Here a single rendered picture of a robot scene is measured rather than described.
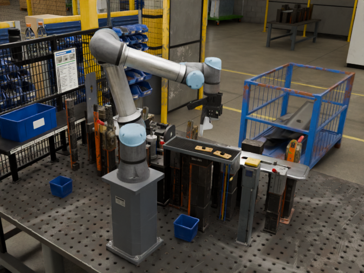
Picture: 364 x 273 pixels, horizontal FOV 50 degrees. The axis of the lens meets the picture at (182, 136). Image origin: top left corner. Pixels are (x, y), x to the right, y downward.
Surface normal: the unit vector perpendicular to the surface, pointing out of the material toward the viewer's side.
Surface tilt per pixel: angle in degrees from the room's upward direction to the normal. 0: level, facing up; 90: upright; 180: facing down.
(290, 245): 0
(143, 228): 90
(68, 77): 90
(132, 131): 7
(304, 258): 0
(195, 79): 90
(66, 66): 90
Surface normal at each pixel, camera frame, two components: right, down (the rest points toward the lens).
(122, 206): -0.58, 0.30
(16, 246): 0.03, -0.92
